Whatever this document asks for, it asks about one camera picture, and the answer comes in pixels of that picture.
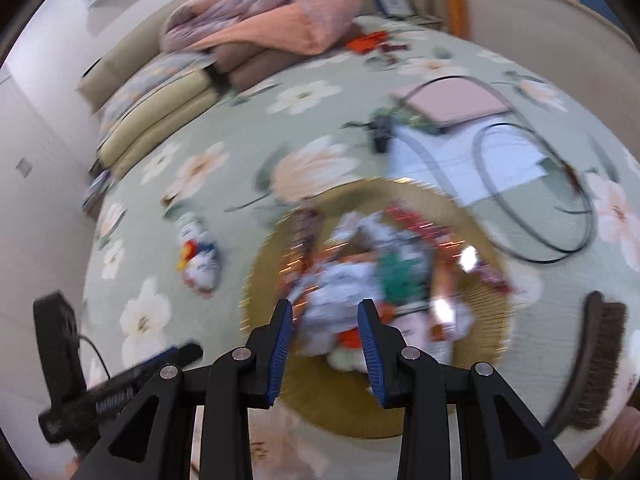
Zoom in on white Hello Kitty plush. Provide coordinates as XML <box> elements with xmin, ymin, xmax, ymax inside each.
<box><xmin>177</xmin><ymin>212</ymin><xmax>221</xmax><ymax>297</ymax></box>

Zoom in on green plastic piece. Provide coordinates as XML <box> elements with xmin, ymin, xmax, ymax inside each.
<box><xmin>376</xmin><ymin>250</ymin><xmax>432</xmax><ymax>306</ymax></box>

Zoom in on long maroon snack wrapper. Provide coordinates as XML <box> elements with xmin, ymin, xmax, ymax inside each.
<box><xmin>279</xmin><ymin>206</ymin><xmax>321</xmax><ymax>298</ymax></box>

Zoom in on pile of trash in tray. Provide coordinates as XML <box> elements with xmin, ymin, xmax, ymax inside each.
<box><xmin>279</xmin><ymin>202</ymin><xmax>510</xmax><ymax>372</ymax></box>

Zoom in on floral green quilted bedspread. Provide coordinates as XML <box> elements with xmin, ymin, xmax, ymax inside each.
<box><xmin>80</xmin><ymin>16</ymin><xmax>639</xmax><ymax>463</ymax></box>

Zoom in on brown bristle brush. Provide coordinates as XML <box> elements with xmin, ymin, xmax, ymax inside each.
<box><xmin>544</xmin><ymin>290</ymin><xmax>627</xmax><ymax>438</ymax></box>

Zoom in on white wardrobe cabinet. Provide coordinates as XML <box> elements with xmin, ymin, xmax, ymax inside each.
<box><xmin>1</xmin><ymin>70</ymin><xmax>94</xmax><ymax>479</ymax></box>

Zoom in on white paper sheet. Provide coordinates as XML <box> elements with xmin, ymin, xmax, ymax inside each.
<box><xmin>386</xmin><ymin>117</ymin><xmax>550</xmax><ymax>206</ymax></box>

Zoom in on bedside table with books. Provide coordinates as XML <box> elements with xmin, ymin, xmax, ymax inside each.
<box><xmin>81</xmin><ymin>160</ymin><xmax>113</xmax><ymax>221</ymax></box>

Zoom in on black power adapter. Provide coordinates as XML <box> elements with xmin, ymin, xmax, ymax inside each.
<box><xmin>342</xmin><ymin>115</ymin><xmax>394</xmax><ymax>154</ymax></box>

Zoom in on stacked cream yellow pillows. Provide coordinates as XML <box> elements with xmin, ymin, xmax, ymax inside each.
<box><xmin>77</xmin><ymin>51</ymin><xmax>218</xmax><ymax>178</ymax></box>

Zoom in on pink laptop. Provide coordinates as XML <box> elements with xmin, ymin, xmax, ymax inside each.
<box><xmin>390</xmin><ymin>76</ymin><xmax>511</xmax><ymax>130</ymax></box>

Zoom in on red orange cloth item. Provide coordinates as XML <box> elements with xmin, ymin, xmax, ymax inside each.
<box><xmin>346</xmin><ymin>30</ymin><xmax>411</xmax><ymax>55</ymax></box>

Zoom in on pink folded blanket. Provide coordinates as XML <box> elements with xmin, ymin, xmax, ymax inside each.
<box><xmin>160</xmin><ymin>0</ymin><xmax>362</xmax><ymax>92</ymax></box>

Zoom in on black cable loop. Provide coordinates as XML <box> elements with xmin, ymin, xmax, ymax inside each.
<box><xmin>391</xmin><ymin>75</ymin><xmax>599</xmax><ymax>265</ymax></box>

